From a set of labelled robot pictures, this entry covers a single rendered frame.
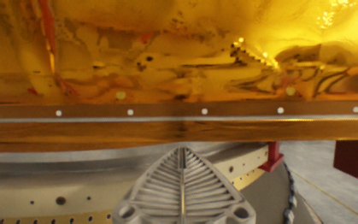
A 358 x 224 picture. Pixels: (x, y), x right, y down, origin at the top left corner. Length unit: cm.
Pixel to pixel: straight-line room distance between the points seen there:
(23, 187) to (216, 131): 34
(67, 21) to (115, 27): 8
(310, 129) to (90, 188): 43
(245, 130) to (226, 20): 21
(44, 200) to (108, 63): 24
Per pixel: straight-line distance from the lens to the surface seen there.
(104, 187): 27
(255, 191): 48
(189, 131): 29
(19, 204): 35
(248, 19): 29
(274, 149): 47
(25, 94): 42
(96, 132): 34
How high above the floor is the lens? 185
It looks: 6 degrees down
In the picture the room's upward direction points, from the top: 1 degrees counter-clockwise
